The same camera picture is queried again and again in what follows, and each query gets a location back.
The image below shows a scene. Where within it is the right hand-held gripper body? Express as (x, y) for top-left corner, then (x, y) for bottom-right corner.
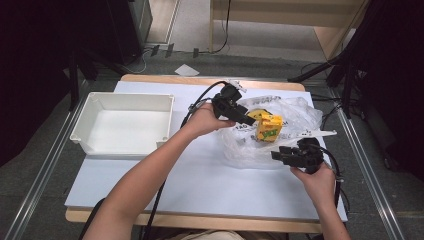
(282, 129), (338, 175)

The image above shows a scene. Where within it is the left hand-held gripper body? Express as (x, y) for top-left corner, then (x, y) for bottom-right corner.
(211, 79), (248, 120)

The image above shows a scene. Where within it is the yellow drink carton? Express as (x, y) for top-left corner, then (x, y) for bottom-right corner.
(254, 111), (284, 143)

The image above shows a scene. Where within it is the clear smiley plastic bag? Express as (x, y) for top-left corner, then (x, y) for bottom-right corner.
(219, 95), (324, 170)

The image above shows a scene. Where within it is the person's left hand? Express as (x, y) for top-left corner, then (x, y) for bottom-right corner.
(182, 103), (236, 139)

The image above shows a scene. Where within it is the person's right hand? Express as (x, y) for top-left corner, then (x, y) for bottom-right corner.
(290, 164), (336, 210)

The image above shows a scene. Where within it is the white paper sheet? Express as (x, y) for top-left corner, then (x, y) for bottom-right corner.
(174, 63), (200, 77)

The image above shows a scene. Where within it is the wooden table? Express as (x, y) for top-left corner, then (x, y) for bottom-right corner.
(64, 73), (348, 234)

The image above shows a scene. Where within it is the light wooden shelf unit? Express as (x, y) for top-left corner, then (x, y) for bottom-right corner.
(209, 0), (371, 60)

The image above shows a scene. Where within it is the white plastic bin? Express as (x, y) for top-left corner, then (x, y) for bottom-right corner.
(69, 92), (175, 158)

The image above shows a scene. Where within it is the person's beige clothing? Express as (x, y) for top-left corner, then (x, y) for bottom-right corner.
(166, 229), (246, 240)

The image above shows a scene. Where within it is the black cabinet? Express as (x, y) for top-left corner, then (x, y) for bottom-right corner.
(106, 0), (154, 66)

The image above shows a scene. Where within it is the black metal stand leg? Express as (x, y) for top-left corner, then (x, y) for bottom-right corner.
(68, 49), (82, 112)

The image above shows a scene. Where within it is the black stool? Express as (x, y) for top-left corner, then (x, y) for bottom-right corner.
(79, 198), (106, 240)

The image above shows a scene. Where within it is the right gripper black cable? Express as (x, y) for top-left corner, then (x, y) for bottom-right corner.
(316, 146), (351, 214)

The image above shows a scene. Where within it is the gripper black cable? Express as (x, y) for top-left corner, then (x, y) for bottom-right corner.
(316, 146), (351, 214)
(143, 80), (230, 240)

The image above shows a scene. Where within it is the metal floor rail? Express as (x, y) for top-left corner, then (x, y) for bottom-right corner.
(338, 109), (406, 240)
(3, 93), (92, 240)

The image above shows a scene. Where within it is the hanging black cable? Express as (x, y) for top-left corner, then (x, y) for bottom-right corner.
(213, 0), (232, 54)

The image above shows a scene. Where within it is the white floor cable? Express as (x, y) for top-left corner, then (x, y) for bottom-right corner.
(129, 48), (152, 74)

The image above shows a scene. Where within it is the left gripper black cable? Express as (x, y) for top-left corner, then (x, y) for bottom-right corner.
(143, 80), (230, 240)

